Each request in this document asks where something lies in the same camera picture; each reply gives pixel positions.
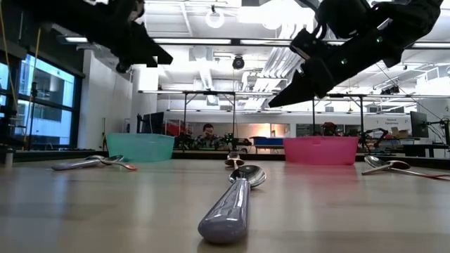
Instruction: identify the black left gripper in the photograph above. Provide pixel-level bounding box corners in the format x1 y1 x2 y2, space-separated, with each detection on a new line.
83 0 174 71

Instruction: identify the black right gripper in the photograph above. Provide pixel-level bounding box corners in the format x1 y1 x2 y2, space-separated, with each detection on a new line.
269 27 373 108

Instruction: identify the pink plastic bin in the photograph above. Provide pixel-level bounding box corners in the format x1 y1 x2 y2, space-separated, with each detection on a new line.
283 136 359 166

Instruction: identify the teal plastic bin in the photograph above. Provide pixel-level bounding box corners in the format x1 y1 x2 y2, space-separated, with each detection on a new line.
105 133 176 163

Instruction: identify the orange handled metal spoon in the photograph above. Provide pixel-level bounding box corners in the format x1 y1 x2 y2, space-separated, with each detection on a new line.
364 155 450 181
84 154 139 172
224 150 246 169

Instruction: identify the person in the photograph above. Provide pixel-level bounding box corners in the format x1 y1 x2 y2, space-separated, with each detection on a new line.
192 122 228 150
319 121 339 137

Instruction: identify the blue storage bin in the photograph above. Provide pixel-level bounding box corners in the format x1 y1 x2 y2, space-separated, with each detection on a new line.
252 136 284 147

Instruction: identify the black computer monitor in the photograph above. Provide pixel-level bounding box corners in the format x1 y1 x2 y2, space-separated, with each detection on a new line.
140 111 165 135
410 110 430 138

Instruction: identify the red background equipment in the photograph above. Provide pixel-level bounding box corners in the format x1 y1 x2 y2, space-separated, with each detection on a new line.
164 119 186 137

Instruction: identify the cardboard box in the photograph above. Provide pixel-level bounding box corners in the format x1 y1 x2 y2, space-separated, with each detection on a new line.
391 126 411 138

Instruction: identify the large window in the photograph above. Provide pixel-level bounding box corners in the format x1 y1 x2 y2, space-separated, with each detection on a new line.
0 54 77 147

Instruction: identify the black tripod stand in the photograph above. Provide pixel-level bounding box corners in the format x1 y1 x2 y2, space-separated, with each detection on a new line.
30 81 39 152

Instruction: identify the black background desk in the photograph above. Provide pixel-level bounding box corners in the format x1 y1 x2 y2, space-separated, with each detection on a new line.
402 142 450 158

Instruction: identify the white hanging ring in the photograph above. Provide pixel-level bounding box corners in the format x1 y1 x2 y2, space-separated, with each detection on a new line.
205 8 226 29

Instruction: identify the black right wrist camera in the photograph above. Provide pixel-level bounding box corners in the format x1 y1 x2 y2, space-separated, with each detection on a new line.
314 0 373 39

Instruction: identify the overhead frame bar with lights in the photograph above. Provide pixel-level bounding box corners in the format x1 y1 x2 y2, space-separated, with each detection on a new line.
56 34 450 49

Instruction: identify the yellow cable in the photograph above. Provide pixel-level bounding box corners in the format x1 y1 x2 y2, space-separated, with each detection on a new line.
21 27 42 148

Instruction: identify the black table border rail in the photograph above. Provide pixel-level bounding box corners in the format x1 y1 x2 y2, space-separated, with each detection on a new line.
13 150 450 170

